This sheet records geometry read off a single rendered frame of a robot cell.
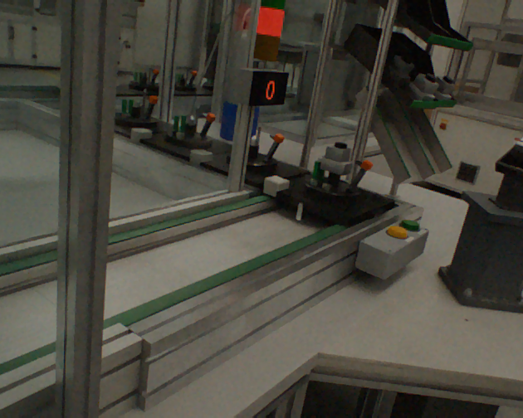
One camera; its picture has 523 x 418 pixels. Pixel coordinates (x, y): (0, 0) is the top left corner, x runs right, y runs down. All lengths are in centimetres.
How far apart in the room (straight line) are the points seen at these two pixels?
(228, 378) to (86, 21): 51
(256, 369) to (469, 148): 475
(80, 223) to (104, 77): 12
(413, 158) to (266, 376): 92
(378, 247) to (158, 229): 42
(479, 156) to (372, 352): 456
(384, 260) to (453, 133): 448
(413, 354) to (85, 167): 64
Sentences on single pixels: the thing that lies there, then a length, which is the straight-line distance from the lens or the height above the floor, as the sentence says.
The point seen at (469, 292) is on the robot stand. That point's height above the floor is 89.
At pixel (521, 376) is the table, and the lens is 96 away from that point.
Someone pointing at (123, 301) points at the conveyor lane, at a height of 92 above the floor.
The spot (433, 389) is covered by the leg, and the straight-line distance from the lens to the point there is 94.
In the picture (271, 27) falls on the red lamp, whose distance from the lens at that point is 108.
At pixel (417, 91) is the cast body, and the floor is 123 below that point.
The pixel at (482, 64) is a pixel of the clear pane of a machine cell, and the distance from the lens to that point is 536.
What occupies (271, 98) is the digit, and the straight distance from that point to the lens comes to 110.
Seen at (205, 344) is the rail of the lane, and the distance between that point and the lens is 71.
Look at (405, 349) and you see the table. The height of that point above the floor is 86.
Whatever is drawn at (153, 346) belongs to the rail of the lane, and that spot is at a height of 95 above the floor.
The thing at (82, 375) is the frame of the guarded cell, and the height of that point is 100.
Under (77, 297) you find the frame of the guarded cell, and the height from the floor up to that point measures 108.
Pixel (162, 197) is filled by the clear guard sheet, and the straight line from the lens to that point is 101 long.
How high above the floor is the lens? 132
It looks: 20 degrees down
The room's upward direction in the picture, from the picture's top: 9 degrees clockwise
